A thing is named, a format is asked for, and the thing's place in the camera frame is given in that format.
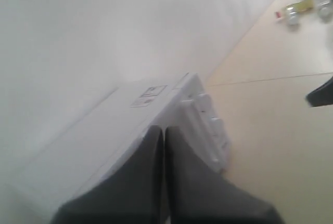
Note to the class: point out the small clear jar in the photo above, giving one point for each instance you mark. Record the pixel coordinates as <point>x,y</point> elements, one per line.
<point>292,17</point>

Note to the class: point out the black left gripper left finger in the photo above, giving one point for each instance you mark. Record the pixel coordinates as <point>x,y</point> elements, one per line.
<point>131,195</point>

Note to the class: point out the lower white timer knob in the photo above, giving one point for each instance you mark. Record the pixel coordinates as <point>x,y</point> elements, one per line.
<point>217,126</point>

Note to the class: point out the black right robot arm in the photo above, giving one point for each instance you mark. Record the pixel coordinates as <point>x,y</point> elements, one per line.
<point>321,96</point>

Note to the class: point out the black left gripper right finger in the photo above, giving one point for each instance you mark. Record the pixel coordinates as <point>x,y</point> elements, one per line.
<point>197,194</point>

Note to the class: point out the small clear glass cup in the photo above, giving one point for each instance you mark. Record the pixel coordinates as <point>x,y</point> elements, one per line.
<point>324,10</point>

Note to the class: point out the upper white power knob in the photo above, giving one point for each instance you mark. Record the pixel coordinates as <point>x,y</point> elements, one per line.
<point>204,104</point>

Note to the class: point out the small red object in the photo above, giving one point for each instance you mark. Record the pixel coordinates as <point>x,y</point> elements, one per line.
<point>279,15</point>

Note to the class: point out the white microwave oven body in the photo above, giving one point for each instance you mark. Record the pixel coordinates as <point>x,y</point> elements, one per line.
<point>96,146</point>

